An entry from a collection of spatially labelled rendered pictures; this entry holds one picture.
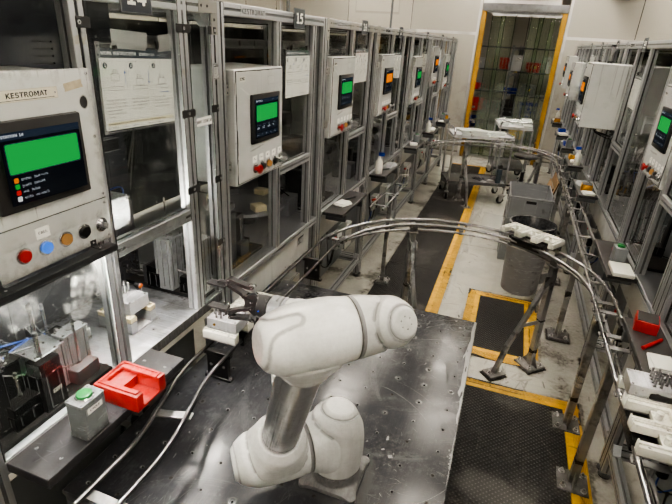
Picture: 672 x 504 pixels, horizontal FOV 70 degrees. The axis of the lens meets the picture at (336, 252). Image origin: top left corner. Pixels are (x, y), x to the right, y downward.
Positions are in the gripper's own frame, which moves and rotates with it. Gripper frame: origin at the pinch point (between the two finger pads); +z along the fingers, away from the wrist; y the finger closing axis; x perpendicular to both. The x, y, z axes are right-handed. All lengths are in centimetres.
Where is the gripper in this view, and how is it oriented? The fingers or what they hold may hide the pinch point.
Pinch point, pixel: (216, 294)
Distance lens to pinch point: 167.5
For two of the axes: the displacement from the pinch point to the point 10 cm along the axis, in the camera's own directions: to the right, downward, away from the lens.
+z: -9.4, -1.9, 2.9
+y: 0.6, -9.1, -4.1
